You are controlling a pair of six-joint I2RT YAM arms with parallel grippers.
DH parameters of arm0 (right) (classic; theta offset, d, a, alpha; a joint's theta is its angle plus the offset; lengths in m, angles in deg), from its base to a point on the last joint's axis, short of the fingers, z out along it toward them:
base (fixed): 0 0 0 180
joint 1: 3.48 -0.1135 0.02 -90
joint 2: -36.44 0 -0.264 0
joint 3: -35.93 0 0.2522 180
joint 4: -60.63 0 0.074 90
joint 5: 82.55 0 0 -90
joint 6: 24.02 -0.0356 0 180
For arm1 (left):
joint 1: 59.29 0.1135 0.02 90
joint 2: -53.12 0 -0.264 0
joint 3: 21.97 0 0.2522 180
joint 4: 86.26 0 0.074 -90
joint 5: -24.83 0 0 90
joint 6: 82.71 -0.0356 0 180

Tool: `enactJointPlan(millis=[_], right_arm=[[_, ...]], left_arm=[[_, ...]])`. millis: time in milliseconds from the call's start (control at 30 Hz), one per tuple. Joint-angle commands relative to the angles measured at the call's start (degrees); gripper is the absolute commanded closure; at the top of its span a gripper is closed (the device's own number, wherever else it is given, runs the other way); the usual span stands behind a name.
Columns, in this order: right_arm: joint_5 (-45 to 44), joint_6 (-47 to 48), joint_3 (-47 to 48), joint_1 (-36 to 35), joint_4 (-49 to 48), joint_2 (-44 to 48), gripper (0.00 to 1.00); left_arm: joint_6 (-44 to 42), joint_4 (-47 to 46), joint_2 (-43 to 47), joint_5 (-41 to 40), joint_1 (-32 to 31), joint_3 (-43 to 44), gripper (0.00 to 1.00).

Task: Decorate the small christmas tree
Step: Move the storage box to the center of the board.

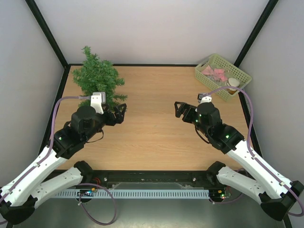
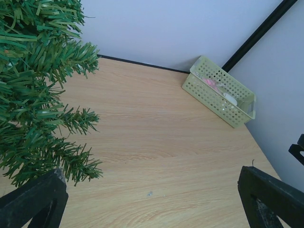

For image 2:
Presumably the black corner frame post right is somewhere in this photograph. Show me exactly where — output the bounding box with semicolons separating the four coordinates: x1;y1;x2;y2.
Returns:
222;0;298;72

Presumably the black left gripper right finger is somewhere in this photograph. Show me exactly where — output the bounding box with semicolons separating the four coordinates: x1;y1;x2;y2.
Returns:
237;166;304;228

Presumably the pink bow ornament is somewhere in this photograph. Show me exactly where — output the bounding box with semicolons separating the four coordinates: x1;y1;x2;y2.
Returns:
203;78;219;92

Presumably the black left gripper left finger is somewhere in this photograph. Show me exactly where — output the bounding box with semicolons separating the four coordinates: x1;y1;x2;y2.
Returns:
0;168;68;228

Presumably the small green christmas tree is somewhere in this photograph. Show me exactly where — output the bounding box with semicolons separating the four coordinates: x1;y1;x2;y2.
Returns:
0;0;102;187

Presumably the light green plastic basket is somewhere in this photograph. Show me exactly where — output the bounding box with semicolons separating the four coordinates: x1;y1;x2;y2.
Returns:
182;56;256;128

